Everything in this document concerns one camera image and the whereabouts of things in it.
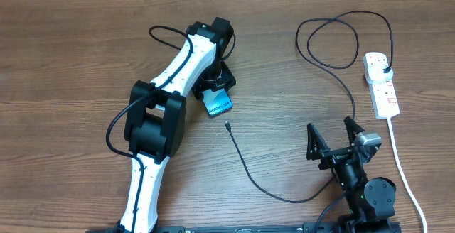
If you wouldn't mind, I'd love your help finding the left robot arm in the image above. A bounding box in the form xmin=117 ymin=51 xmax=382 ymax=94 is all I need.
xmin=111 ymin=17 xmax=236 ymax=232

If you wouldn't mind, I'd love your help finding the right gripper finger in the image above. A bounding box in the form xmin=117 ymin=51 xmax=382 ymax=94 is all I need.
xmin=306 ymin=124 xmax=329 ymax=161
xmin=343 ymin=116 xmax=365 ymax=144

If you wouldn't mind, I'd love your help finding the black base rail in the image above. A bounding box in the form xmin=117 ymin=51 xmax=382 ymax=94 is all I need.
xmin=85 ymin=222 xmax=402 ymax=233

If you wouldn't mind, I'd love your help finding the white power strip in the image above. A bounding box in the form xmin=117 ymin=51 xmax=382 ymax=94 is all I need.
xmin=363 ymin=52 xmax=400 ymax=119

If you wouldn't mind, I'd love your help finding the Samsung Galaxy smartphone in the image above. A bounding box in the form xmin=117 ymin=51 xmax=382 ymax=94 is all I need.
xmin=202 ymin=89 xmax=233 ymax=117

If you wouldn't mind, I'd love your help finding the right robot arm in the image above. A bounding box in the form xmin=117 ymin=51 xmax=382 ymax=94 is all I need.
xmin=303 ymin=116 xmax=401 ymax=232

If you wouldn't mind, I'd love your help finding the white charger plug adapter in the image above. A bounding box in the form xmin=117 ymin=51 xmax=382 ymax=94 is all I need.
xmin=365 ymin=65 xmax=394 ymax=85

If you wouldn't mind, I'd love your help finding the white power strip cord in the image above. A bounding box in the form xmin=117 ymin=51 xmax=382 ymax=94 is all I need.
xmin=386 ymin=116 xmax=429 ymax=233

